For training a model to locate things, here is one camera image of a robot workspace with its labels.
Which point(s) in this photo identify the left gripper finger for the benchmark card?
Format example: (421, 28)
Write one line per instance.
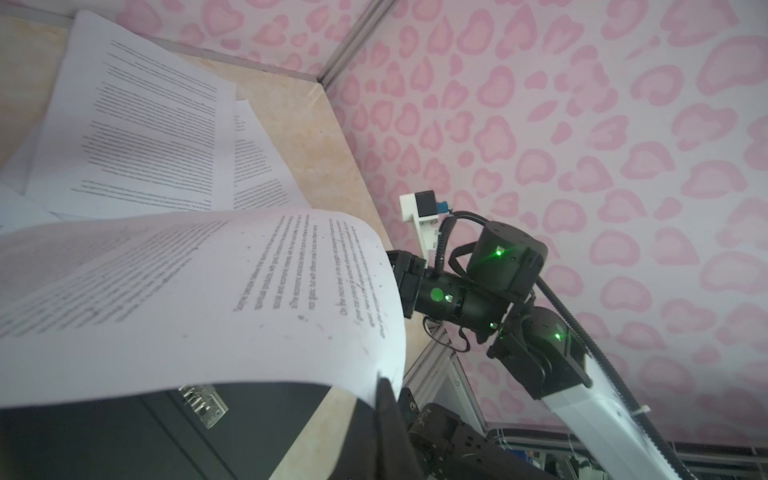
(377, 445)

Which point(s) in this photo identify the right corner aluminium post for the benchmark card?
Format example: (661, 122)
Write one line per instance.
(362, 29)

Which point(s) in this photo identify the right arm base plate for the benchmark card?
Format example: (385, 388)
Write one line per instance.
(446, 447)

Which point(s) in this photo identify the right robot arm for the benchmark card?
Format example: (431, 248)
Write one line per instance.
(554, 359)

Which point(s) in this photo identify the black and white folder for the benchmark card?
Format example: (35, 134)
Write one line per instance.
(156, 436)

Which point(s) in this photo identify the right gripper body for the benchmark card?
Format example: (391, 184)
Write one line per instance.
(446, 297)

